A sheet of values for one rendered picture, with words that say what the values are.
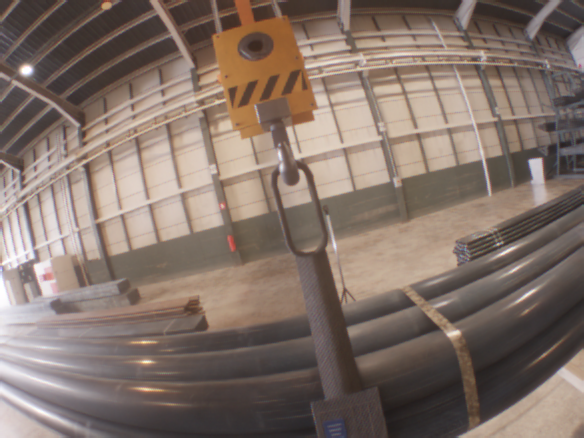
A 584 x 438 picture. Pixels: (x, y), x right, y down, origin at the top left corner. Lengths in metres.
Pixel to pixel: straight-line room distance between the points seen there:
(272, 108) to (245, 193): 8.37
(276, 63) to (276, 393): 0.78
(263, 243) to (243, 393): 8.32
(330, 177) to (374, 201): 1.75
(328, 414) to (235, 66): 0.84
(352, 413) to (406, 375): 0.14
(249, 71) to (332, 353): 0.69
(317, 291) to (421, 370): 0.31
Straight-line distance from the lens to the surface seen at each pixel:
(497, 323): 0.73
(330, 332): 0.59
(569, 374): 2.61
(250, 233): 8.87
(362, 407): 0.61
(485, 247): 2.78
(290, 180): 0.61
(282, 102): 0.63
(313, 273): 0.63
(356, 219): 8.94
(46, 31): 10.69
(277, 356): 0.75
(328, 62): 9.40
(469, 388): 0.69
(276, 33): 0.73
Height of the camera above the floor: 1.86
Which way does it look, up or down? 5 degrees down
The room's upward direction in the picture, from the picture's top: 15 degrees counter-clockwise
